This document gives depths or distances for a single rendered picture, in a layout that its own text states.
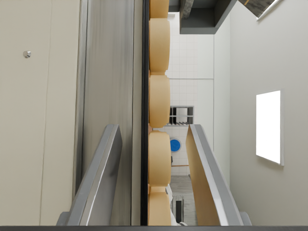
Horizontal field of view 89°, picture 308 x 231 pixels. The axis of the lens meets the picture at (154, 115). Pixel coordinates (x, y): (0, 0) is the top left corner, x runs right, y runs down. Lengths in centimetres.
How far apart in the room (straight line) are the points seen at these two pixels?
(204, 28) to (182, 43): 407
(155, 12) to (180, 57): 450
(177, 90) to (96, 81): 430
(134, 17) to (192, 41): 474
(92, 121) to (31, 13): 12
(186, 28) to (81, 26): 61
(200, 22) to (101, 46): 64
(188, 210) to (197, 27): 362
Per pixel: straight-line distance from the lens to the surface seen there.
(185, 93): 447
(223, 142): 481
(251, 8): 81
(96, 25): 19
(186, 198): 383
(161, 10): 19
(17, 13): 22
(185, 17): 77
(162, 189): 21
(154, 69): 16
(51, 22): 20
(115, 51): 18
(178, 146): 433
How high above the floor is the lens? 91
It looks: level
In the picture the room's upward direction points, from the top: 90 degrees clockwise
